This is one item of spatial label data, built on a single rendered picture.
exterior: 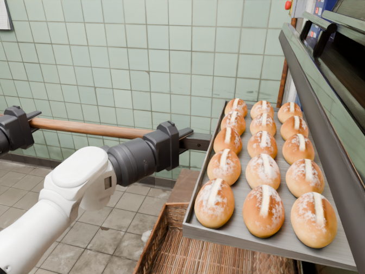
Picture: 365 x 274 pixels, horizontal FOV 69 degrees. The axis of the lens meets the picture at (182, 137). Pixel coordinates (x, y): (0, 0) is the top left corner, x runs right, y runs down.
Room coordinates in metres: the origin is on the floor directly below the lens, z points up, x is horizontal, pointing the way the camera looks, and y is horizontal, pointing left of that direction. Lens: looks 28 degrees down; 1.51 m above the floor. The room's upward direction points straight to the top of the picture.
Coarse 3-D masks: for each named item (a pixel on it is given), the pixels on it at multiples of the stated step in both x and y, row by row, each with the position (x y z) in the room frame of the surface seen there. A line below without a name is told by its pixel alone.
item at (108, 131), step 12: (36, 120) 0.68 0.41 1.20; (48, 120) 0.67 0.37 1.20; (60, 120) 0.67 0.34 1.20; (72, 132) 0.65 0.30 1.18; (84, 132) 0.63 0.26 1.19; (96, 132) 0.62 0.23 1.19; (108, 132) 0.61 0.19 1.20; (120, 132) 0.61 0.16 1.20; (132, 132) 0.60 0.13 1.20; (144, 132) 0.60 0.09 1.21
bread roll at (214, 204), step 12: (216, 180) 0.37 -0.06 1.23; (204, 192) 0.34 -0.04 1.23; (216, 192) 0.33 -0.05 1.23; (228, 192) 0.34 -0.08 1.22; (204, 204) 0.32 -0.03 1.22; (216, 204) 0.32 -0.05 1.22; (228, 204) 0.32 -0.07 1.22; (204, 216) 0.31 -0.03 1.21; (216, 216) 0.30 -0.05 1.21; (228, 216) 0.31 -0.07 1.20
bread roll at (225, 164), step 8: (224, 152) 0.46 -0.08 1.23; (232, 152) 0.46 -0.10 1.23; (216, 160) 0.44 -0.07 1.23; (224, 160) 0.43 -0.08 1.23; (232, 160) 0.43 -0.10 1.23; (208, 168) 0.44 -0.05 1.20; (216, 168) 0.42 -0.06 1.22; (224, 168) 0.42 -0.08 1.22; (232, 168) 0.42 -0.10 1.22; (240, 168) 0.44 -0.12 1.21; (208, 176) 0.43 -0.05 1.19; (216, 176) 0.41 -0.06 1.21; (224, 176) 0.41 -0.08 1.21; (232, 176) 0.41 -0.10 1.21
